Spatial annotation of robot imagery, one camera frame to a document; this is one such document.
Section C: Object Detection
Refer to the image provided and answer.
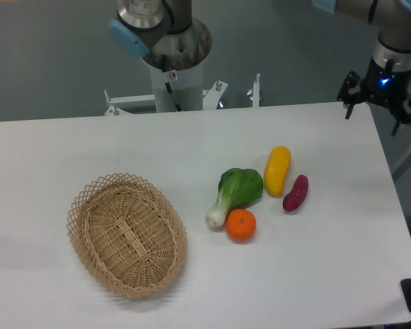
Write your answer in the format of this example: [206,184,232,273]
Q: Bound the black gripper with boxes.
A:
[337,59,411,136]

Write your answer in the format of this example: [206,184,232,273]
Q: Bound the yellow mango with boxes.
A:
[263,146,291,197]

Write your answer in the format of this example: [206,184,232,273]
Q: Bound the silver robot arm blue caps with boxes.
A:
[108,1,411,126]

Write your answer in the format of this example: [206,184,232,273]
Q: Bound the purple sweet potato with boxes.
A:
[282,175,309,212]

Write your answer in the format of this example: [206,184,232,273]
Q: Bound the green bok choy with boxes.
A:
[205,168,264,229]

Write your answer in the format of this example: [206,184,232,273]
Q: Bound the orange tangerine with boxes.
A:
[225,208,257,243]

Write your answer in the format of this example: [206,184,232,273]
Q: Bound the woven wicker oval basket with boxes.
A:
[66,173,188,298]

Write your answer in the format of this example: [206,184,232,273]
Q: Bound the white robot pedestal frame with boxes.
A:
[103,61,263,117]

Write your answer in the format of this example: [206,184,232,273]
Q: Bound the black cable on pedestal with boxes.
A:
[160,53,184,112]

